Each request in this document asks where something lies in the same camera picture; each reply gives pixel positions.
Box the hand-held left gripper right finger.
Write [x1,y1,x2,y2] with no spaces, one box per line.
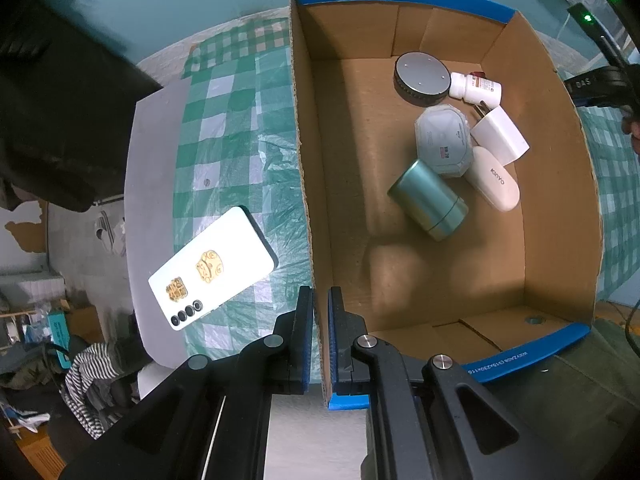
[327,286,556,480]

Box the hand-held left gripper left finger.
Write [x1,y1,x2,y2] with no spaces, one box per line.
[60,285,316,480]

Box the blue-edged cardboard box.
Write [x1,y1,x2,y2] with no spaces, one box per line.
[289,0,603,411]

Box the white charger cube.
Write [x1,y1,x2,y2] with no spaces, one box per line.
[469,102,531,167]

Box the white pill bottle red label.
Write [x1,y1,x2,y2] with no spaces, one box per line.
[448,71,502,108]

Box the white earbuds case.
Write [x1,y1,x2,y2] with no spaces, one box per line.
[465,146,521,212]

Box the teal cylinder container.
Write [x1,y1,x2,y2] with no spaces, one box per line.
[387,159,469,242]

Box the clear octagonal box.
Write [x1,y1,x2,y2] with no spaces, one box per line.
[414,105,475,178]

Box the black round speaker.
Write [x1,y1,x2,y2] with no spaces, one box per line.
[393,52,451,108]

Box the person's right hand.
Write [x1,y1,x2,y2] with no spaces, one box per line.
[621,105,640,153]

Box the white smartphone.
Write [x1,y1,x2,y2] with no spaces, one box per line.
[148,205,278,332]

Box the green checkered tablecloth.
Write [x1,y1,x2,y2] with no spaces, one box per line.
[172,19,326,386]
[577,105,632,301]

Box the striped cloth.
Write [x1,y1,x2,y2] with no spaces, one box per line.
[62,342,133,438]

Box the teal carton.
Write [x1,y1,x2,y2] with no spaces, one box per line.
[47,310,73,368]

